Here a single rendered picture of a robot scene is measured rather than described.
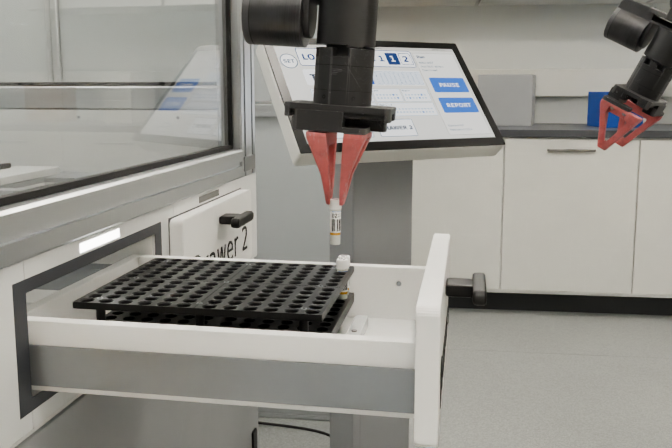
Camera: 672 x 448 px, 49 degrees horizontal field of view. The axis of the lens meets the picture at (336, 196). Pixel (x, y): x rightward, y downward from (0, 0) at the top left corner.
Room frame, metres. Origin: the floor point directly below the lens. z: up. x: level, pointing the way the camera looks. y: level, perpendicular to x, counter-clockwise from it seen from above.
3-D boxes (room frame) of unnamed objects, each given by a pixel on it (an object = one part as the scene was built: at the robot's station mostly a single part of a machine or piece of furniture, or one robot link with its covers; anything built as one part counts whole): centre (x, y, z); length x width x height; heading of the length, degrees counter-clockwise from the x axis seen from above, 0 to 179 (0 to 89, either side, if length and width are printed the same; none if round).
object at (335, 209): (0.74, 0.00, 0.95); 0.01 x 0.01 x 0.05
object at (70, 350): (0.70, 0.11, 0.86); 0.40 x 0.26 x 0.06; 80
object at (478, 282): (0.66, -0.12, 0.91); 0.07 x 0.04 x 0.01; 170
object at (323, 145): (0.74, -0.01, 1.02); 0.07 x 0.07 x 0.09; 81
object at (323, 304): (0.68, 0.01, 0.90); 0.18 x 0.02 x 0.01; 170
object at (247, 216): (1.02, 0.14, 0.91); 0.07 x 0.04 x 0.01; 170
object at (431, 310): (0.66, -0.09, 0.87); 0.29 x 0.02 x 0.11; 170
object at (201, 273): (0.70, 0.11, 0.87); 0.22 x 0.18 x 0.06; 80
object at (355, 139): (0.74, 0.00, 1.02); 0.07 x 0.07 x 0.09; 81
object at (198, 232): (1.03, 0.17, 0.87); 0.29 x 0.02 x 0.11; 170
